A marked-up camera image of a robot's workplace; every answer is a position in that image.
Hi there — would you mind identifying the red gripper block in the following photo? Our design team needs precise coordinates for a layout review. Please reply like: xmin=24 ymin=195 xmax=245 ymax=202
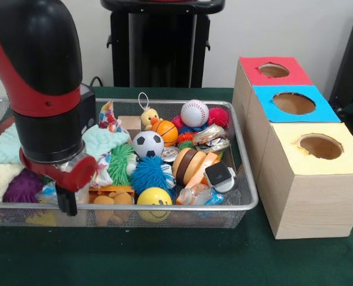
xmin=18 ymin=148 xmax=97 ymax=217

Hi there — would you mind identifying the mint green knitted cloth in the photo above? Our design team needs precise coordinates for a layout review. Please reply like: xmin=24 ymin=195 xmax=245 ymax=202
xmin=0 ymin=123 xmax=131 ymax=166

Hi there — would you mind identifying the wooden box with three holes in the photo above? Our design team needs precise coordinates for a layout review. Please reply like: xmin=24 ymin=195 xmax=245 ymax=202
xmin=232 ymin=56 xmax=353 ymax=240

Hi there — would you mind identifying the purple spiky ball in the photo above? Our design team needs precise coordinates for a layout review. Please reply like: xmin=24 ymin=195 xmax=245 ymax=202
xmin=2 ymin=169 xmax=45 ymax=203

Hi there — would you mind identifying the yellow smiley ball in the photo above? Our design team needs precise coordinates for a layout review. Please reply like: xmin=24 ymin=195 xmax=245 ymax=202
xmin=136 ymin=187 xmax=173 ymax=223

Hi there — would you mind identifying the blue fuzzy puffer ball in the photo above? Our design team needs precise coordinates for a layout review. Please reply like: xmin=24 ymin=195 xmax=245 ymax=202
xmin=130 ymin=155 xmax=177 ymax=196

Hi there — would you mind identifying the black and white soccer ball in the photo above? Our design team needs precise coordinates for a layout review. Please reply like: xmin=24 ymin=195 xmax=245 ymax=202
xmin=132 ymin=130 xmax=165 ymax=158

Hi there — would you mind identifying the yellow duck plush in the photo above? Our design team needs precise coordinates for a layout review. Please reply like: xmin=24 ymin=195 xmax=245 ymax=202
xmin=138 ymin=92 xmax=162 ymax=131

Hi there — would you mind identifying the small orange basketball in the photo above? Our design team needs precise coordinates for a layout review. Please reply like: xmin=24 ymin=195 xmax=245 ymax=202
xmin=151 ymin=119 xmax=179 ymax=147

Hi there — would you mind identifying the toy hamburger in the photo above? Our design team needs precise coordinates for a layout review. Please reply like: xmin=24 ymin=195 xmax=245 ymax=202
xmin=172 ymin=147 xmax=207 ymax=185

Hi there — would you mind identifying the white baseball with red stitching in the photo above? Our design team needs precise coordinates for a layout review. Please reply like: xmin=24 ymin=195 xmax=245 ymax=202
xmin=180 ymin=100 xmax=210 ymax=128

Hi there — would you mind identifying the wire mesh bin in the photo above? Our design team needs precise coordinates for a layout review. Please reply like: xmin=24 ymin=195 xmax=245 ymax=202
xmin=0 ymin=97 xmax=259 ymax=229

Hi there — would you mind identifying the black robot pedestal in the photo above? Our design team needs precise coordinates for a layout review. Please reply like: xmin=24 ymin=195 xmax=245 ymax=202
xmin=100 ymin=0 xmax=226 ymax=88

